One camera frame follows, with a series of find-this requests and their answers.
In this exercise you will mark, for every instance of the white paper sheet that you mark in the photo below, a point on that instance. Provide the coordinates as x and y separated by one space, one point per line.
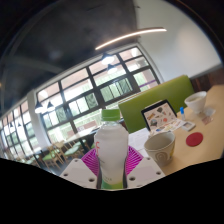
136 138

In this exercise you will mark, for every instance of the white green-capped drink bottle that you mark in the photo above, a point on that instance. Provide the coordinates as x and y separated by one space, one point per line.
111 150

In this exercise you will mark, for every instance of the small white box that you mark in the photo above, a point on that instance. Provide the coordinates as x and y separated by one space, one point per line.
188 125

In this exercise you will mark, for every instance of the wooden dining table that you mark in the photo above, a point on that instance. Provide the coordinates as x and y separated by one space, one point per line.
78 136

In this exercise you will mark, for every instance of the black-framed picture stand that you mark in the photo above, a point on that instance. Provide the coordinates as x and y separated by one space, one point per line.
158 113

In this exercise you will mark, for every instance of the curved strip ceiling light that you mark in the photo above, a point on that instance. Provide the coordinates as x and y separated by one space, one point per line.
133 35

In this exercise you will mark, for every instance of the white ceramic bowl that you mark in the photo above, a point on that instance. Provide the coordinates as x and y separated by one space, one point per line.
196 101

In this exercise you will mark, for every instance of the small blue-capped bottle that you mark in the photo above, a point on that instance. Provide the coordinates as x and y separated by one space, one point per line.
182 115

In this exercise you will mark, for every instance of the small paper receipt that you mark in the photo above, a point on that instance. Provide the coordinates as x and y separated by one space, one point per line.
208 116

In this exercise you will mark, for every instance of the green upholstered bench backrest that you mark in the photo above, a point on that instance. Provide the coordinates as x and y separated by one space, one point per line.
150 96

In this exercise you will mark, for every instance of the cream patterned paper cup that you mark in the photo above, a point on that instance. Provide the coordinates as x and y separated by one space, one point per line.
160 148

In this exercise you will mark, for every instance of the group of green-seated wooden chairs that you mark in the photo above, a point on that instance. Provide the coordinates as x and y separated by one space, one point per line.
50 156

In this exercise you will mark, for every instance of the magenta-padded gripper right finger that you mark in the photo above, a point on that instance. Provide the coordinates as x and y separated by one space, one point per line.
145 170

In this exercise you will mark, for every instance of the flat round red coaster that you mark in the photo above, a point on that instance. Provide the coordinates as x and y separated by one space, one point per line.
194 139

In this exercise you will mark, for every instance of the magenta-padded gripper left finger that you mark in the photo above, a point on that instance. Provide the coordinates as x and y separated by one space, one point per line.
78 171

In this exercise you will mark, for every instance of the colourful printed leaflet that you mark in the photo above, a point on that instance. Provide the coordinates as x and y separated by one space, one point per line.
170 126

